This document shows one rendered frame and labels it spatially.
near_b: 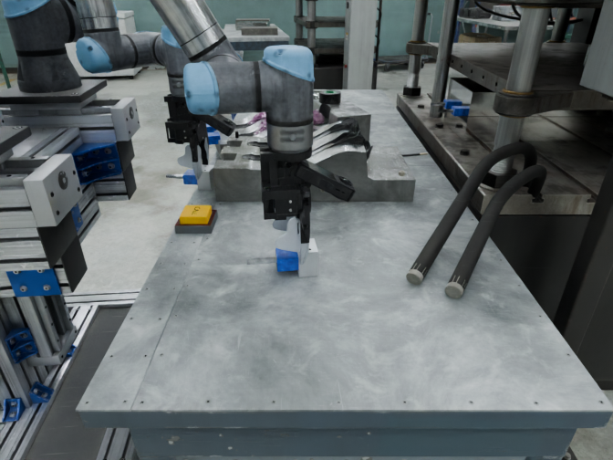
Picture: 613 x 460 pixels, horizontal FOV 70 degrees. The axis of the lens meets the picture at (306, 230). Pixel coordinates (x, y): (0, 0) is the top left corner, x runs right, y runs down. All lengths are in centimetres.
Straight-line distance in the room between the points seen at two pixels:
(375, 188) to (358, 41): 443
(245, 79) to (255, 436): 51
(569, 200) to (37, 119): 144
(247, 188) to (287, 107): 46
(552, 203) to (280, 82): 91
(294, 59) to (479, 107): 111
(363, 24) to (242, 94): 483
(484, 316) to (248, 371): 40
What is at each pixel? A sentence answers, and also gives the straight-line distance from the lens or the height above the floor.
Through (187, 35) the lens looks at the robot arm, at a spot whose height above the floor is 121.
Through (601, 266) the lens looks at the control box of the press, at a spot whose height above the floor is 68.
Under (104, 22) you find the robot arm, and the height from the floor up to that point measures 121.
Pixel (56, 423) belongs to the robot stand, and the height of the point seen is 21.
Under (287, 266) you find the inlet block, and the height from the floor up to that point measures 83.
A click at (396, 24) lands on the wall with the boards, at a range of 880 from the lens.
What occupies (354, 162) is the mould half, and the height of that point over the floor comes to 91.
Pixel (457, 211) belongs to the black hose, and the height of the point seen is 87.
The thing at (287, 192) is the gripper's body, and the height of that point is 98.
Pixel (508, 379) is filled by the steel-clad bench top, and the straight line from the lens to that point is 70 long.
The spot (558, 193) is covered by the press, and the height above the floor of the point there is 79.
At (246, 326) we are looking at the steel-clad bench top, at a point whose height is 80.
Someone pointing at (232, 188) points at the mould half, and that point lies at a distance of 111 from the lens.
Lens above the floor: 128
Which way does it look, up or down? 29 degrees down
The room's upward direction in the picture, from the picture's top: straight up
